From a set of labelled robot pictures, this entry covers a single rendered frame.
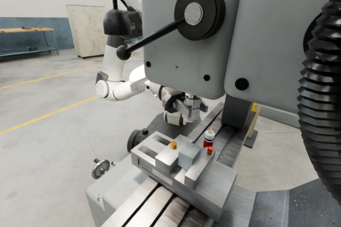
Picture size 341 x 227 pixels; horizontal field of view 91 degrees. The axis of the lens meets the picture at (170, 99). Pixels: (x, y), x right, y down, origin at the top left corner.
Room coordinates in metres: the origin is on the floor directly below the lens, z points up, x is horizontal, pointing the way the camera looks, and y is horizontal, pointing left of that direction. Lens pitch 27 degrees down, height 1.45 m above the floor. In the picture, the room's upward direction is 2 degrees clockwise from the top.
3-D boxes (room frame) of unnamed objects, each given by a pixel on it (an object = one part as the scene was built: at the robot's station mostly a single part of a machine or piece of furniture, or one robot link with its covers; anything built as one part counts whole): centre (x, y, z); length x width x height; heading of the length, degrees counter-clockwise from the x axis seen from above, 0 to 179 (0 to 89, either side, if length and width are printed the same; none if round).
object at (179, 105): (0.38, -0.03, 1.24); 0.06 x 0.02 x 0.03; 31
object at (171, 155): (0.45, -0.02, 1.02); 0.15 x 0.06 x 0.04; 145
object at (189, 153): (0.41, -0.07, 1.04); 0.06 x 0.05 x 0.06; 145
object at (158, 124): (1.24, -0.06, 0.59); 0.64 x 0.52 x 0.33; 161
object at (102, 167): (0.67, 0.36, 0.63); 0.16 x 0.12 x 0.12; 56
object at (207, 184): (0.43, -0.05, 0.99); 0.35 x 0.15 x 0.11; 55
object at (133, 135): (1.09, 0.27, 0.50); 0.20 x 0.05 x 0.20; 161
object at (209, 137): (0.57, -0.17, 0.99); 0.04 x 0.04 x 0.11
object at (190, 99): (0.40, -0.06, 1.26); 0.05 x 0.05 x 0.01
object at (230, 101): (0.84, -0.39, 1.03); 0.22 x 0.12 x 0.20; 148
